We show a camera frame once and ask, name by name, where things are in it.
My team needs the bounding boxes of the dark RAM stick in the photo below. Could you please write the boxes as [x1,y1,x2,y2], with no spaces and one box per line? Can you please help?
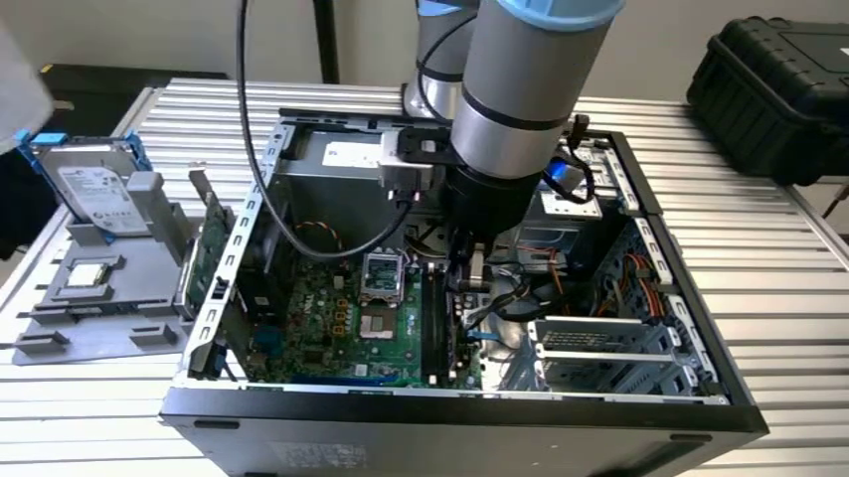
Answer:
[29,299,170,319]
[441,290,464,387]

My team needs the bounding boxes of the black RAM slot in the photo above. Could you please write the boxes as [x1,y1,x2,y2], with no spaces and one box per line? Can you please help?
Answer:
[424,263,437,385]
[416,263,428,385]
[432,263,447,385]

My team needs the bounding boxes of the silver drive cage blue latch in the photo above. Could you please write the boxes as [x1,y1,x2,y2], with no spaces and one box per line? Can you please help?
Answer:
[523,132,629,262]

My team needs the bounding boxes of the grey power supply unit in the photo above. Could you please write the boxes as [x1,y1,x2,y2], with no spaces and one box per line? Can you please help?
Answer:
[274,129,413,254]

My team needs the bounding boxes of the CPU socket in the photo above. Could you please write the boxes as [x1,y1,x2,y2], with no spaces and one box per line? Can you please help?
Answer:
[356,302,402,344]

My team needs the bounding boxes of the perforated silver disk bay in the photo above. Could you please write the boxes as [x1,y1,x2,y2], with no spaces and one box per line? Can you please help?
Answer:
[497,313,688,398]

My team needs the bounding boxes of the green motherboard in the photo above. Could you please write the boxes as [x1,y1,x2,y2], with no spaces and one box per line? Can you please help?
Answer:
[248,245,485,388]

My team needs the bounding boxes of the black case fan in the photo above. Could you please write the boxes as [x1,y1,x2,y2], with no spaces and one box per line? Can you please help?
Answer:
[234,196,298,322]

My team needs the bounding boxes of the black stand pole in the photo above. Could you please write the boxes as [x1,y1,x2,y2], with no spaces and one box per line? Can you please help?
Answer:
[314,0,341,84]

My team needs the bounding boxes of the blue expansion slot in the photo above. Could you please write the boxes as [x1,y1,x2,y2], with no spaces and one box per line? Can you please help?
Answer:
[289,371,398,386]

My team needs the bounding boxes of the green graphics card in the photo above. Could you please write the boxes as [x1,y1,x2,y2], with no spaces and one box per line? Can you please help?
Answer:
[172,158,238,322]

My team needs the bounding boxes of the black hard carrying case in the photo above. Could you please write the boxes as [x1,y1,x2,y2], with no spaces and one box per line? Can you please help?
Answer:
[684,16,849,189]

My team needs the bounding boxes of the black open PC case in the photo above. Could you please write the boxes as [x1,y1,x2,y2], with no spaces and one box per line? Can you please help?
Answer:
[157,106,770,477]

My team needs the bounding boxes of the grey parts rack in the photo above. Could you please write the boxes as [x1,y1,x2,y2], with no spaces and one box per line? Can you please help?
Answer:
[10,171,204,369]

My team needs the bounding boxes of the black cabinet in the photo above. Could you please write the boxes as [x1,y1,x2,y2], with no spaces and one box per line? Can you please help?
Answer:
[35,63,230,138]

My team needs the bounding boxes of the hard disk blue carrier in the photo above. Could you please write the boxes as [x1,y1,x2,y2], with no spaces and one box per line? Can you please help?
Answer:
[11,128,157,239]

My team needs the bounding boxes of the silver CPU chip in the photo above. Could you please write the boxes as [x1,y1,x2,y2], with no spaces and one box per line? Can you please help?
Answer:
[65,261,110,290]

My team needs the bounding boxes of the person in grey top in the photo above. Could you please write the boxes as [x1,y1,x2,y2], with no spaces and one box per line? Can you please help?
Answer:
[0,0,67,262]

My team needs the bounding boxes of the black USB cable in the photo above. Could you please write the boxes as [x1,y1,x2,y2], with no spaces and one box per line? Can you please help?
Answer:
[540,112,601,206]

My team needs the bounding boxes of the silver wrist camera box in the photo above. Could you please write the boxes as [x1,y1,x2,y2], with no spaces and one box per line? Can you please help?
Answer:
[374,127,460,195]

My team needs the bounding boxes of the orange drive power wires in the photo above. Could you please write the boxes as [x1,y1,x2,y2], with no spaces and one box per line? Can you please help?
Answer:
[509,240,568,297]

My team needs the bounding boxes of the metal socket cover frame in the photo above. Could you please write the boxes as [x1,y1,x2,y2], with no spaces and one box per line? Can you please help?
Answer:
[360,247,406,307]

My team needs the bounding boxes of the orange wires black plug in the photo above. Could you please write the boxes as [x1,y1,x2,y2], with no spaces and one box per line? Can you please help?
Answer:
[592,250,668,319]

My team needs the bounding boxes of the thick black camera cable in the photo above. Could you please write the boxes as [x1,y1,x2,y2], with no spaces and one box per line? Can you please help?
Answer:
[234,0,420,260]

